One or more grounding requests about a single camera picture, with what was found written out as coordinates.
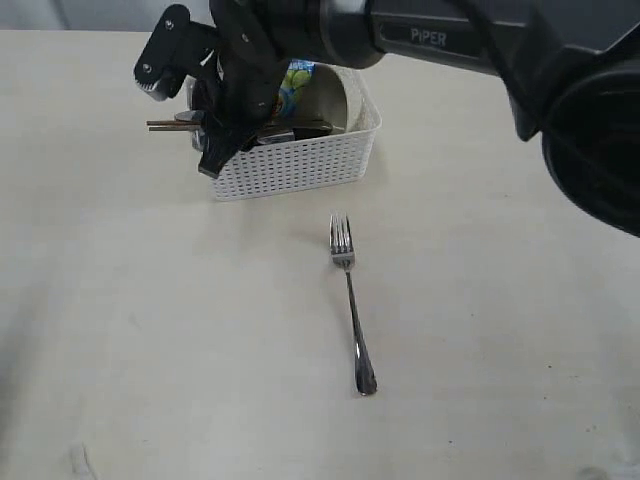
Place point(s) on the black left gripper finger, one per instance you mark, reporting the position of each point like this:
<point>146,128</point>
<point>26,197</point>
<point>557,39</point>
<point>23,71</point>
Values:
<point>221,144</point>

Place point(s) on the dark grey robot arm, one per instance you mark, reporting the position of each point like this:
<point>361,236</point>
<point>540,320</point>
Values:
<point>570,68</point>

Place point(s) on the blue chip bag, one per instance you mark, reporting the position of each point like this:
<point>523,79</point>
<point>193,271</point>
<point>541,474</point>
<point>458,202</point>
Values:
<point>298,75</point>

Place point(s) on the white ceramic bowl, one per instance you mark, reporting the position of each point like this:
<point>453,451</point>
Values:
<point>323,98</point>

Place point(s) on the silver table knife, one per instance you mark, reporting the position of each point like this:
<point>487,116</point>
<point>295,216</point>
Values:
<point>303,128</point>

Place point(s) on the white plastic perforated basket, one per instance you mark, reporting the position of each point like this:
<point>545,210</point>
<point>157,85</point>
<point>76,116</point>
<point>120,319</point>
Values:
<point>308,164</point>

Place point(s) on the shiny metal cup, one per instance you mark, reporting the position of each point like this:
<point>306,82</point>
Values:
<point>271,135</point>

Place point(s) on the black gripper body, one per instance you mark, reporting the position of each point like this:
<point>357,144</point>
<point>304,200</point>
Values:
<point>252,44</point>

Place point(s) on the silver metal fork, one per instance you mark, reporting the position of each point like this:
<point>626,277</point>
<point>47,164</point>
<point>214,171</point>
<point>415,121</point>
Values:
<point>342,253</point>

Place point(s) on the wooden chopstick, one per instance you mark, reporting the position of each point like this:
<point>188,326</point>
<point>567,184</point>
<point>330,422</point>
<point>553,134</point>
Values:
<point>173,128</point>
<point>173,122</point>

